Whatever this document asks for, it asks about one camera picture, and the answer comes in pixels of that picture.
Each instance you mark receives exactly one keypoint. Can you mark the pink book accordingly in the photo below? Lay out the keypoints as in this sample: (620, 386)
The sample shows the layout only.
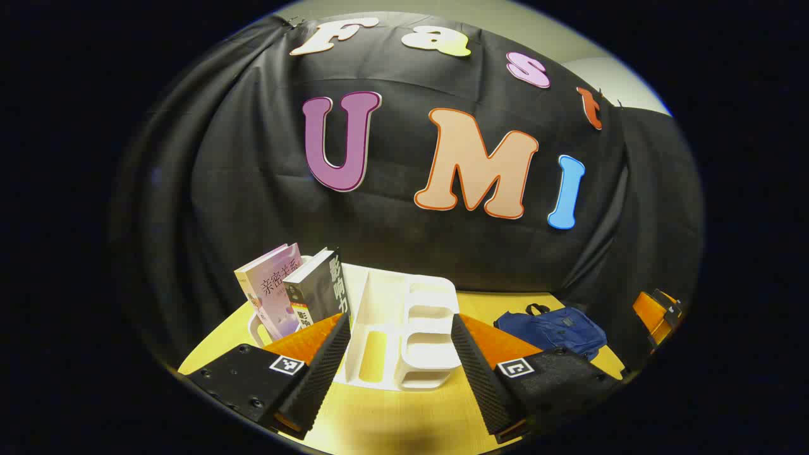
(272, 294)

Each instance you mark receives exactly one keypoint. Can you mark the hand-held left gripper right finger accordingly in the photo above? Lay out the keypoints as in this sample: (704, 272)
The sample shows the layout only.
(483, 379)

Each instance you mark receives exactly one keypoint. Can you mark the blue schoolbag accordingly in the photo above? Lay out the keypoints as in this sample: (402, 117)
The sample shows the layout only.
(556, 328)

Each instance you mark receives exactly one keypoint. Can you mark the black book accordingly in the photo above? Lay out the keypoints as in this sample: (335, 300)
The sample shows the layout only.
(316, 294)

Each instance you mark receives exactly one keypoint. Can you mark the white bookshelf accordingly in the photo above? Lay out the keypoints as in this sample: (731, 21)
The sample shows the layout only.
(411, 328)

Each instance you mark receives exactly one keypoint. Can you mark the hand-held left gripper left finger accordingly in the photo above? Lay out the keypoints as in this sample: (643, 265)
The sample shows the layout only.
(319, 373)

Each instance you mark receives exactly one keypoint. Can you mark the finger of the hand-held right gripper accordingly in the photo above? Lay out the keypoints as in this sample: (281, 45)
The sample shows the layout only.
(651, 313)

